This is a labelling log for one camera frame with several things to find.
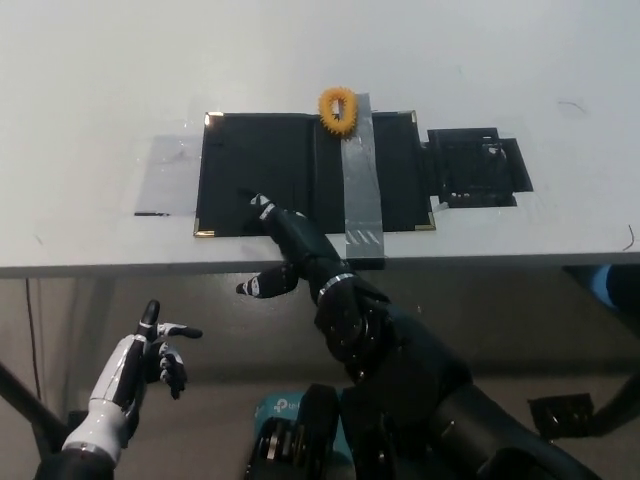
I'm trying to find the black table leg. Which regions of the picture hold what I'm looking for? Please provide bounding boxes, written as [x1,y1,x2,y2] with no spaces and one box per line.
[0,358,70,454]
[591,368,640,437]

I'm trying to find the black USC diary folder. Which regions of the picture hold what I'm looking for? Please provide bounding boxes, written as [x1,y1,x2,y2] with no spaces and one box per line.
[191,110,438,239]

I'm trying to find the thin black hanging cable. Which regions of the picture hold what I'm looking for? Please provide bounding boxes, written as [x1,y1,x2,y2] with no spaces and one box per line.
[23,278,45,404]

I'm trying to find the clear plastic sheet patch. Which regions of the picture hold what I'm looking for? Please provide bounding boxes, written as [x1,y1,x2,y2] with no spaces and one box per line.
[132,133,207,218]

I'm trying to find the black robot torso blocks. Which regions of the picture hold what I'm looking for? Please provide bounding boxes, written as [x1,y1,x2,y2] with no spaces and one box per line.
[243,382,401,480]

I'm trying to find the yellow spiky rubber ring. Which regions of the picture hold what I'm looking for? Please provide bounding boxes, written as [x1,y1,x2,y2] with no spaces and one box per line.
[317,86,359,142]

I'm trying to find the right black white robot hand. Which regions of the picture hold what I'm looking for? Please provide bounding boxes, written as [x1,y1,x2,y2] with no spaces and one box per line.
[235,186,354,301]

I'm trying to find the grey duct tape strip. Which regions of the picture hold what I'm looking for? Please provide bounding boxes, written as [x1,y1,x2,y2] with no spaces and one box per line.
[339,91,388,265]

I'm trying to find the teal tp-link box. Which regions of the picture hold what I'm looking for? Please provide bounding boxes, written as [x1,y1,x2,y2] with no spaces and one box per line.
[253,391,351,456]

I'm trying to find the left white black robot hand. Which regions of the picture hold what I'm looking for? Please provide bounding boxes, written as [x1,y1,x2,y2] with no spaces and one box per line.
[87,299,204,417]

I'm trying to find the blue object under desk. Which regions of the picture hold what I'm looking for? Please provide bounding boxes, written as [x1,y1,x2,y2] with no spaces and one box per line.
[588,264,640,312]

